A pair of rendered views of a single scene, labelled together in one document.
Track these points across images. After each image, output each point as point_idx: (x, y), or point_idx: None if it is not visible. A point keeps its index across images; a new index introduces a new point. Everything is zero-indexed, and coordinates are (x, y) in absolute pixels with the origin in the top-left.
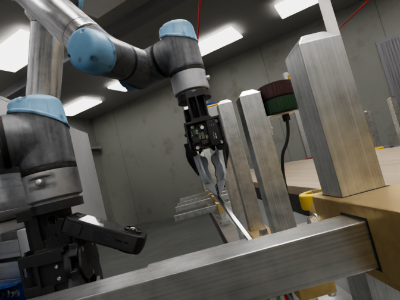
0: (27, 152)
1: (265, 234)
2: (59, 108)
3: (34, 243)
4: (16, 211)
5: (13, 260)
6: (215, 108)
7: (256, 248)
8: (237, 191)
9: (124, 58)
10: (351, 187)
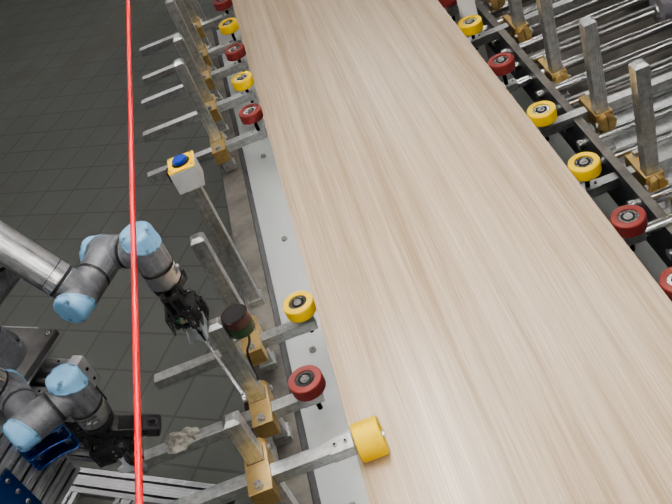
0: (75, 412)
1: (251, 349)
2: (81, 377)
3: (93, 442)
4: (27, 374)
5: None
6: (187, 173)
7: (215, 496)
8: (231, 248)
9: (101, 293)
10: (250, 462)
